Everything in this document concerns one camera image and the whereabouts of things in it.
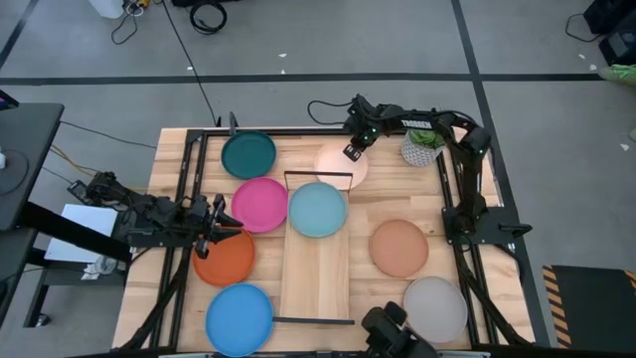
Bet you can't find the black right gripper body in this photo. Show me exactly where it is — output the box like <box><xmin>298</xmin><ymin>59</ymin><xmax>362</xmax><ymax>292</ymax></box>
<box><xmin>353</xmin><ymin>122</ymin><xmax>382</xmax><ymax>151</ymax></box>

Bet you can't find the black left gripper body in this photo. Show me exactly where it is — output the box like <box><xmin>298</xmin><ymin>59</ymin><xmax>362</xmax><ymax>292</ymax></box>
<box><xmin>186</xmin><ymin>195</ymin><xmax>219</xmax><ymax>244</ymax></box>

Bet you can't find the dark teal plate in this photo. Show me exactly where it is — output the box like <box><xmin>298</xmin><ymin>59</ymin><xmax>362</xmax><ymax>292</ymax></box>
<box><xmin>221</xmin><ymin>129</ymin><xmax>277</xmax><ymax>181</ymax></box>

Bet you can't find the pale pink plate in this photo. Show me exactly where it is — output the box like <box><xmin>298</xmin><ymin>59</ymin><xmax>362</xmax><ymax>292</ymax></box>
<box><xmin>313</xmin><ymin>142</ymin><xmax>370</xmax><ymax>192</ymax></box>

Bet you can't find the orange plate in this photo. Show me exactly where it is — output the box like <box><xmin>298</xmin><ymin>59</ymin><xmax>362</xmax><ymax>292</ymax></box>
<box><xmin>192</xmin><ymin>227</ymin><xmax>256</xmax><ymax>288</ymax></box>

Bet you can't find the magenta plate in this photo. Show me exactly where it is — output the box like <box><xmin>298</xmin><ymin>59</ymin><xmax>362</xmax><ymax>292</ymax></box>
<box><xmin>231</xmin><ymin>177</ymin><xmax>289</xmax><ymax>234</ymax></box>

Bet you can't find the potted succulent in white pot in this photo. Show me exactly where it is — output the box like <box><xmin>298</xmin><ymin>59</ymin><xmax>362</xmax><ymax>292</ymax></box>
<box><xmin>399</xmin><ymin>127</ymin><xmax>447</xmax><ymax>168</ymax></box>

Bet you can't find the light blue plate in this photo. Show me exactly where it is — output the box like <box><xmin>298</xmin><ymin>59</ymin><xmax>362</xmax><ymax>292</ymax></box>
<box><xmin>288</xmin><ymin>181</ymin><xmax>348</xmax><ymax>239</ymax></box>

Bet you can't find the bright blue plate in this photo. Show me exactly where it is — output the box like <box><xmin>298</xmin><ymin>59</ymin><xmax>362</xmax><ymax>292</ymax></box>
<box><xmin>205</xmin><ymin>282</ymin><xmax>275</xmax><ymax>358</ymax></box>

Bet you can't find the terracotta tan plate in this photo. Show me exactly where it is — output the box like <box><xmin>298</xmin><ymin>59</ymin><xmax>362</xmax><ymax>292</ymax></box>
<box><xmin>368</xmin><ymin>219</ymin><xmax>430</xmax><ymax>278</ymax></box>

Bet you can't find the white paper sheet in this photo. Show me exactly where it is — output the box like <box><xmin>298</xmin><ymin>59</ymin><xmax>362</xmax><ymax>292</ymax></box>
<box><xmin>44</xmin><ymin>203</ymin><xmax>120</xmax><ymax>264</ymax></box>

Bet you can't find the crumpled clear plastic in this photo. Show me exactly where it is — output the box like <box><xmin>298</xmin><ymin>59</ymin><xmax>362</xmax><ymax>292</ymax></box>
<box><xmin>80</xmin><ymin>256</ymin><xmax>121</xmax><ymax>281</ymax></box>

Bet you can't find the black support beam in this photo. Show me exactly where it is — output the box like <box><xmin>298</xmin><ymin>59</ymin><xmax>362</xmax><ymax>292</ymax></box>
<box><xmin>19</xmin><ymin>201</ymin><xmax>133</xmax><ymax>264</ymax></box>

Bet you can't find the grey plate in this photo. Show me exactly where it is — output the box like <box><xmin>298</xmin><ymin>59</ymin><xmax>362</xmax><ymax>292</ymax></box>
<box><xmin>402</xmin><ymin>275</ymin><xmax>469</xmax><ymax>345</ymax></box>

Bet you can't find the black desk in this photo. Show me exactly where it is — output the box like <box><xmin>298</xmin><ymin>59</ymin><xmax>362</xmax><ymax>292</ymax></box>
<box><xmin>0</xmin><ymin>101</ymin><xmax>66</xmax><ymax>233</ymax></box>

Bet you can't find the white container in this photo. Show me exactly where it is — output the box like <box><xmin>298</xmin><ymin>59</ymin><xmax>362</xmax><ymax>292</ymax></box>
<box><xmin>87</xmin><ymin>0</ymin><xmax>125</xmax><ymax>20</ymax></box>

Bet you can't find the green object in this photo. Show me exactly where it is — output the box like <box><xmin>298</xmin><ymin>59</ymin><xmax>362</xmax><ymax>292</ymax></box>
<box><xmin>597</xmin><ymin>63</ymin><xmax>636</xmax><ymax>86</ymax></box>

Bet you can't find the black equipment case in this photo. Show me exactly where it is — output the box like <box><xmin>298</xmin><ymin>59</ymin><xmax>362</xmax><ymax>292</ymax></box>
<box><xmin>582</xmin><ymin>0</ymin><xmax>636</xmax><ymax>67</ymax></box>

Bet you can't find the black and yellow floor mat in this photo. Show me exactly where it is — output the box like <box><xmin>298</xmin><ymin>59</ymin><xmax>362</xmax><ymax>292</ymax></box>
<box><xmin>541</xmin><ymin>265</ymin><xmax>636</xmax><ymax>349</ymax></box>

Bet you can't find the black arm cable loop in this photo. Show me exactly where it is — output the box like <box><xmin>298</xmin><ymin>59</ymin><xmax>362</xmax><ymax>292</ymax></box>
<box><xmin>306</xmin><ymin>98</ymin><xmax>355</xmax><ymax>127</ymax></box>

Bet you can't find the black metal table frame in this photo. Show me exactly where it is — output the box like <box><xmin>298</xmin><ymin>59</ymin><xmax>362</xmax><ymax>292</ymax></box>
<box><xmin>118</xmin><ymin>126</ymin><xmax>536</xmax><ymax>352</ymax></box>

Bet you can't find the thin black cable by desk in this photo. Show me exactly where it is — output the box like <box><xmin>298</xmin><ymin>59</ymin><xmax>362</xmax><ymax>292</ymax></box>
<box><xmin>59</xmin><ymin>120</ymin><xmax>158</xmax><ymax>150</ymax></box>

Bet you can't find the yellow cable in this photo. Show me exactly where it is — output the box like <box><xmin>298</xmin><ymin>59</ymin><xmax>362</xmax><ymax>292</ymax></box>
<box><xmin>49</xmin><ymin>143</ymin><xmax>103</xmax><ymax>178</ymax></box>

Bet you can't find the long black floor cable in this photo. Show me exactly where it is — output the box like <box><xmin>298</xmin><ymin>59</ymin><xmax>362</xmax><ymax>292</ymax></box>
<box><xmin>161</xmin><ymin>0</ymin><xmax>221</xmax><ymax>126</ymax></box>

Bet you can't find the black table-level camera mount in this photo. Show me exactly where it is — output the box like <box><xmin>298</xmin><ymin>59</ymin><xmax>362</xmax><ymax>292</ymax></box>
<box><xmin>361</xmin><ymin>300</ymin><xmax>438</xmax><ymax>358</ymax></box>

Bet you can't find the coiled black cable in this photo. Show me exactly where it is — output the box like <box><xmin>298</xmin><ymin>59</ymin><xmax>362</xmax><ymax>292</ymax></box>
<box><xmin>189</xmin><ymin>1</ymin><xmax>229</xmax><ymax>36</ymax></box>

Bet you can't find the thin black looped cable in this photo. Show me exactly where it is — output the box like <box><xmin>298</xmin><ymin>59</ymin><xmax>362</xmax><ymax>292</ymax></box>
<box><xmin>109</xmin><ymin>8</ymin><xmax>140</xmax><ymax>46</ymax></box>

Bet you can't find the thin black cable by case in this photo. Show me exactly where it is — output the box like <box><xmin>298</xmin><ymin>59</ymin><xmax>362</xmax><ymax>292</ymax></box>
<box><xmin>564</xmin><ymin>12</ymin><xmax>605</xmax><ymax>44</ymax></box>

